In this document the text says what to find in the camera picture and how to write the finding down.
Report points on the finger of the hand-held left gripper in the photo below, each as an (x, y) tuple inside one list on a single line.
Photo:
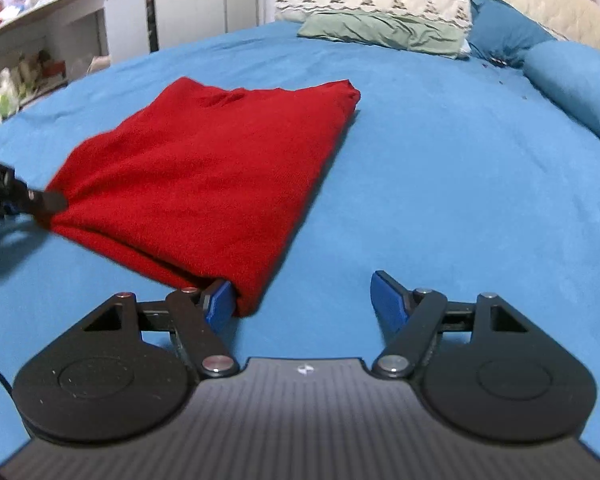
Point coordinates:
[(47, 202)]

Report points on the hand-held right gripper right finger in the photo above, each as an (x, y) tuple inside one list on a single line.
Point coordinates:
[(387, 300)]

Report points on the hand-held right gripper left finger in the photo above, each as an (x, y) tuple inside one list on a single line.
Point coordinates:
[(221, 305)]

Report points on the red knit sweater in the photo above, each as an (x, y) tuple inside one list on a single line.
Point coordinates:
[(205, 160)]

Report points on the blue bed sheet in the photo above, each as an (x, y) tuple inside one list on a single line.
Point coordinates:
[(455, 185)]

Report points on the white plastic bag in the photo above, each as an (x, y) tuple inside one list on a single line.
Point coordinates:
[(100, 64)]

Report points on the white desk with shelves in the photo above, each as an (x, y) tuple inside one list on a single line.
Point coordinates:
[(65, 20)]

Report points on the white wardrobe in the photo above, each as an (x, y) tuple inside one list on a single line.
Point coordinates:
[(200, 0)]

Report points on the green pillow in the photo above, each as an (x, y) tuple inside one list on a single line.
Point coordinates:
[(380, 30)]

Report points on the blue duvet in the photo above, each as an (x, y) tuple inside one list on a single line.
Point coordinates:
[(580, 85)]

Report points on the blue pillow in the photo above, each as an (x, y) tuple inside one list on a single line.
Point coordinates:
[(505, 30)]

